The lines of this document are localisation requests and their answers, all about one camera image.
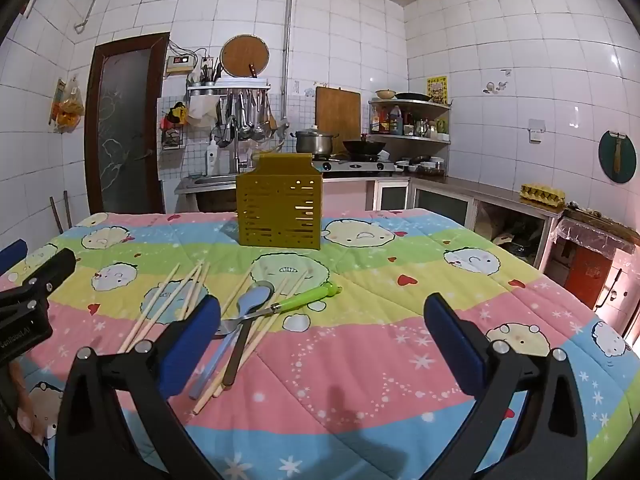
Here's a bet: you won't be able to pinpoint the cluster of dishes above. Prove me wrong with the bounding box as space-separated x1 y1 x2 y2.
394 155 446 176

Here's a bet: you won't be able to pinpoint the bunch of wooden chopsticks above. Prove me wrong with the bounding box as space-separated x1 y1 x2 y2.
117 260 309 416

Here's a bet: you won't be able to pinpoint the black wok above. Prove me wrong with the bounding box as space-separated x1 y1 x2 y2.
342 133 389 157

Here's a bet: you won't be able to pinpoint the yellow slotted utensil holder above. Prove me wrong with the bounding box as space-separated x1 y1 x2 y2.
236 154 324 251

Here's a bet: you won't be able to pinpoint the yellow egg carton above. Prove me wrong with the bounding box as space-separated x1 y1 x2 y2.
519 183 566 206

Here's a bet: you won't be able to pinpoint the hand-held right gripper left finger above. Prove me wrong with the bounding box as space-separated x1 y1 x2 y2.
54 296 222 480

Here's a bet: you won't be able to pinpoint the steel sink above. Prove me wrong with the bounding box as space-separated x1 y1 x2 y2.
194 172 239 186

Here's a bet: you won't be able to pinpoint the wall stickers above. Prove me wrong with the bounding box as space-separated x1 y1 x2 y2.
482 67 514 95

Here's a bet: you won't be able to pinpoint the green round hanging board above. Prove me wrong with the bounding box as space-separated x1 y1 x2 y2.
598 129 637 184

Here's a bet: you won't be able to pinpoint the steel corner shelf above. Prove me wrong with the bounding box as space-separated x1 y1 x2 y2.
368 97 454 147

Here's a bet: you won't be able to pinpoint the kitchen counter cabinets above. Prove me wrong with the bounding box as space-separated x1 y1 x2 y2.
367 175 566 271

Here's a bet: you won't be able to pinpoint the hanging plastic bags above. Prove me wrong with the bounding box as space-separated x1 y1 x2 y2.
49 77 85 134

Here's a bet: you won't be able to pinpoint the steel faucet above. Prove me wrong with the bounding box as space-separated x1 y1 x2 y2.
224 117 251 171

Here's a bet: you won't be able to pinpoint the red box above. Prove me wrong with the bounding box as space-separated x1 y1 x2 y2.
569 247 614 301

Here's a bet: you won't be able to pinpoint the grey wall pipe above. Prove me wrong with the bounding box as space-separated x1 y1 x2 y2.
74 0 296 127

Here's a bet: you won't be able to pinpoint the plastic covered side table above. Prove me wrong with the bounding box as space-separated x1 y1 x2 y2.
554 207 640 256

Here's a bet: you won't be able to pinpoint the yellow black hanging items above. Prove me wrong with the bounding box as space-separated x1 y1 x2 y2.
159 101 189 129

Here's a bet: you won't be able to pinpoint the white hanging cloth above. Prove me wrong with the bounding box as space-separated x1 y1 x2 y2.
187 95 219 126

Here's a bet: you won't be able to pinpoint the steel cup of utensils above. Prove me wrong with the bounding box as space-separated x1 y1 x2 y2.
199 57 224 86

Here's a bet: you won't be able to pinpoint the row of hanging kitchen utensils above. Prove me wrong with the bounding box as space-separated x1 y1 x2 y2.
215 91 279 142

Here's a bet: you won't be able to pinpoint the rectangular wooden cutting board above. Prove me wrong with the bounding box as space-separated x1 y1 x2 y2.
314 85 362 144

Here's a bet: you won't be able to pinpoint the printed cartoon blanket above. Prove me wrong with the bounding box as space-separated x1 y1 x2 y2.
0 207 640 480

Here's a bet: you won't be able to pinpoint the blue plastic spoon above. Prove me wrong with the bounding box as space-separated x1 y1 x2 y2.
189 287 269 400

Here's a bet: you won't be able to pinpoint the metal spoon dark handle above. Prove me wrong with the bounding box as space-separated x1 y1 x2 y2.
221 280 277 389

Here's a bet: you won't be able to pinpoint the brown frosted glass door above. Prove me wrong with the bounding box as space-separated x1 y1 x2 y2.
83 32 171 216

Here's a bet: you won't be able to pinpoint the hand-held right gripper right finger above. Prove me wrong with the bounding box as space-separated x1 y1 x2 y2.
424 293 587 480

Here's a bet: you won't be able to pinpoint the white wall electric box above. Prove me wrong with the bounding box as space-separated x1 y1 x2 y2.
164 53 196 74

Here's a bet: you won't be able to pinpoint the person's left hand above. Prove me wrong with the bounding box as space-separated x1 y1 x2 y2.
7 360 49 443

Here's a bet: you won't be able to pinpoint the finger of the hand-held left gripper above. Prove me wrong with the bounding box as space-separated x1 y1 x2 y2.
0 249 76 318
0 239 29 276

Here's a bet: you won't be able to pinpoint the steel pot with lid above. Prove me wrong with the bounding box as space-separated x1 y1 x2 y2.
290 125 340 157

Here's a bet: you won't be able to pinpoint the steel wall rack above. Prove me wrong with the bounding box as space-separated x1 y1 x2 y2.
187 79 272 97

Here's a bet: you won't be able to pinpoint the green handled knife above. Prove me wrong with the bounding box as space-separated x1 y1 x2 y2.
215 281 344 337

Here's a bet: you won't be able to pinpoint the round wooden cutting board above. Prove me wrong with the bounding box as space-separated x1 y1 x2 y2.
220 34 270 79

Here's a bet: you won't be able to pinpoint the yellow wall poster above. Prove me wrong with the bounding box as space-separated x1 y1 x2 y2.
426 75 449 106

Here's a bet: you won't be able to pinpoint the steel gas stove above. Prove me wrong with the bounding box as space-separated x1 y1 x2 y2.
312 155 397 177

